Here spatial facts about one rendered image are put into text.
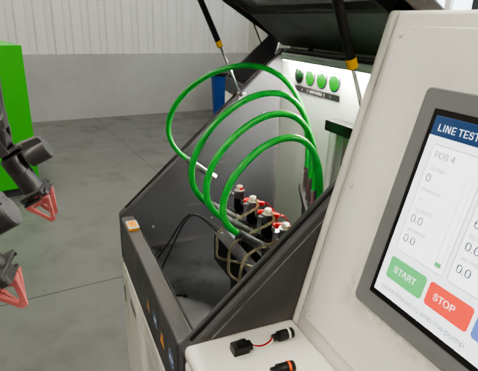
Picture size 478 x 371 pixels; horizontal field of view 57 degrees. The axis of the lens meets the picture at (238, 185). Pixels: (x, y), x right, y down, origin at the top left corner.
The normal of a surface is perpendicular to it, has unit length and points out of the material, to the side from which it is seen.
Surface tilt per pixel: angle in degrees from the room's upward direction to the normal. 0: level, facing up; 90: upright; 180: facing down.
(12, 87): 90
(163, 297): 0
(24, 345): 0
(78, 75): 90
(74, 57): 90
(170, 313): 0
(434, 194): 76
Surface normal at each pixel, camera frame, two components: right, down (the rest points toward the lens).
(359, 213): -0.88, -0.11
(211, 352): 0.03, -0.94
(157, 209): 0.41, 0.33
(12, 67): 0.60, 0.29
